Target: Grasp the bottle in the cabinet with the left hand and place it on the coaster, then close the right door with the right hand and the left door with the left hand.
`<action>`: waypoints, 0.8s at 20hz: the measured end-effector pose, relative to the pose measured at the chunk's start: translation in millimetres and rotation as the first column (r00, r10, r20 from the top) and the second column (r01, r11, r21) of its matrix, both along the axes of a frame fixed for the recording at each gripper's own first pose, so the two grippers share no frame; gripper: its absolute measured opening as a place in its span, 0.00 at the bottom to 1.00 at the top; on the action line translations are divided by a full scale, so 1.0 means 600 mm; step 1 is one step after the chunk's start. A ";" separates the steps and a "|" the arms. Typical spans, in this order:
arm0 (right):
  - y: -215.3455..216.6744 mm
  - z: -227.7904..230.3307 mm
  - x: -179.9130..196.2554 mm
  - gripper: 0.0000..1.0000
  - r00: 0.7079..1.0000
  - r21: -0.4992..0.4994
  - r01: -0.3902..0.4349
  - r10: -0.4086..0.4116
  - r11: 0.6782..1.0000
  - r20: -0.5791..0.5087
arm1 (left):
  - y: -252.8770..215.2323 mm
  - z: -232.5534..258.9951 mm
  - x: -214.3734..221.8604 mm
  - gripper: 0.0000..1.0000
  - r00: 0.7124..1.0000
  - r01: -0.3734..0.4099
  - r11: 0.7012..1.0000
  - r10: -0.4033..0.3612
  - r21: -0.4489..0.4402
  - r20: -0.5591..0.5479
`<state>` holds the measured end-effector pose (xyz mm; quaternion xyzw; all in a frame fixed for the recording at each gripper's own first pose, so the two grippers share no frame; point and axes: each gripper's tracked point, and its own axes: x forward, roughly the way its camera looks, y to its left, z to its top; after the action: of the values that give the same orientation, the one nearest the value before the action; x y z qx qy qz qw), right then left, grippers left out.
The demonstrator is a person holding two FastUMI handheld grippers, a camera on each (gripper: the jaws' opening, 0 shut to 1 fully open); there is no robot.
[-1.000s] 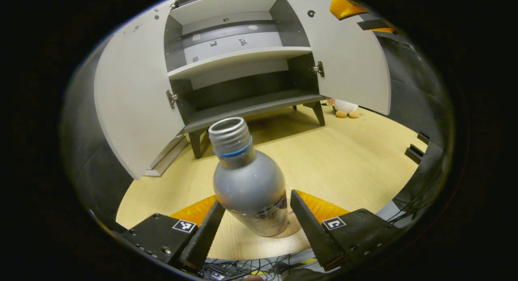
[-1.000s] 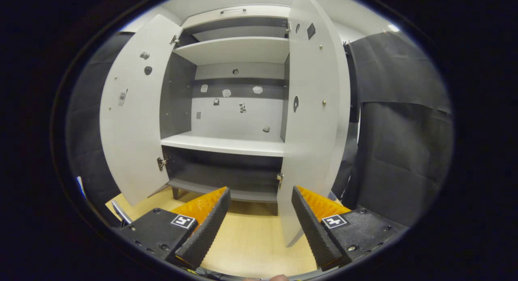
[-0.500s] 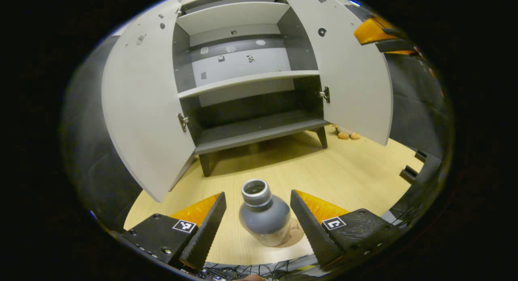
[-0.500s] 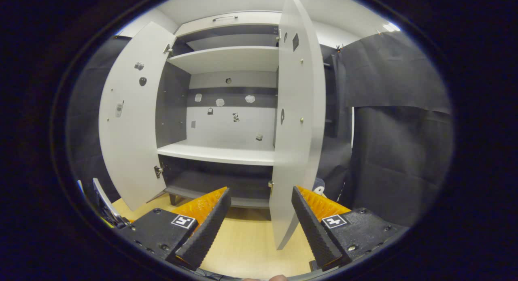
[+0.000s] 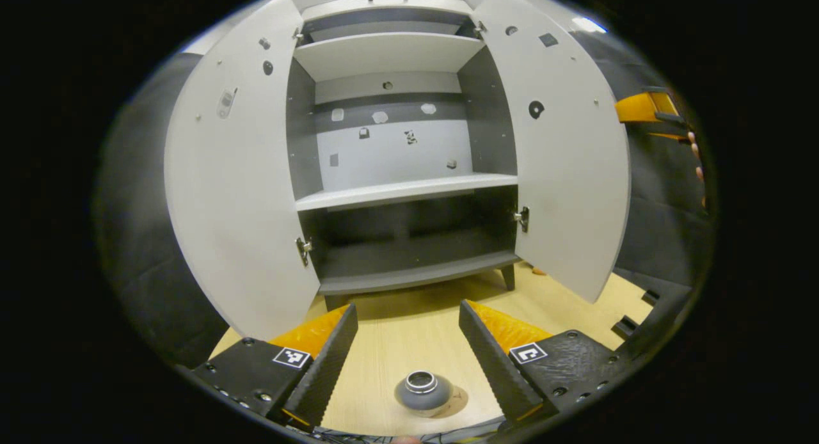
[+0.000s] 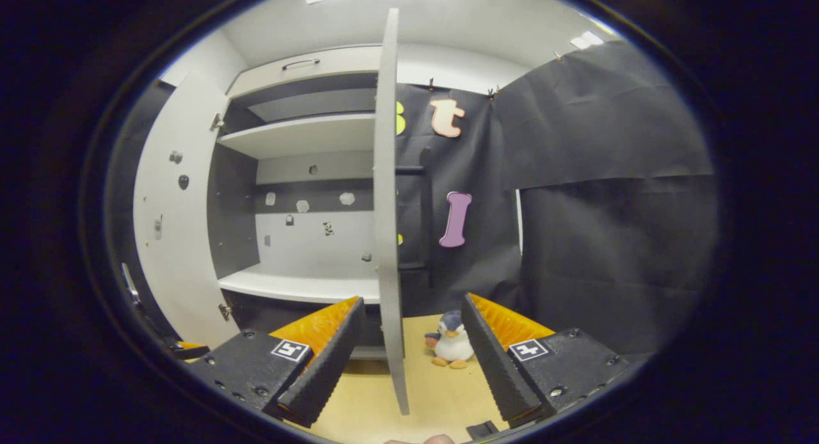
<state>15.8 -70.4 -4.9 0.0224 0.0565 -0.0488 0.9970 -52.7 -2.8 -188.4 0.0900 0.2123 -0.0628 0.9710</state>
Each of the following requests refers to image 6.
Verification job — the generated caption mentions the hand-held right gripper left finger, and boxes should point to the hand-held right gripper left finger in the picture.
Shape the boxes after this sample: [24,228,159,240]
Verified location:
[186,296,367,429]

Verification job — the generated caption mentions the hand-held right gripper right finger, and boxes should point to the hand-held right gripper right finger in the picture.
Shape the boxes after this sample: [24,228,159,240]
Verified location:
[461,292,647,430]

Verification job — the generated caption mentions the grey cabinet door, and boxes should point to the grey cabinet door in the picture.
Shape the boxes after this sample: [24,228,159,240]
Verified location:
[132,73,241,349]
[372,8,410,416]

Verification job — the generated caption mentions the grey cabinet with shelves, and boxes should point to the grey cabinet with shelves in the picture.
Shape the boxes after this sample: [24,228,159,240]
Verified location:
[206,44,385,360]

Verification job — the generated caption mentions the penguin plush toy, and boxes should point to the penguin plush toy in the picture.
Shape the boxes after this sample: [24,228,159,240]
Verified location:
[424,310,475,369]

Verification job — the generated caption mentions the black backdrop cloth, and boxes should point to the black backdrop cloth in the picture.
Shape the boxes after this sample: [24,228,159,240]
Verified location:
[106,40,719,358]

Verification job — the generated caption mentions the black metal rack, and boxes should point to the black metal rack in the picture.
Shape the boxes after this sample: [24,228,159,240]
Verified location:
[395,147,436,288]

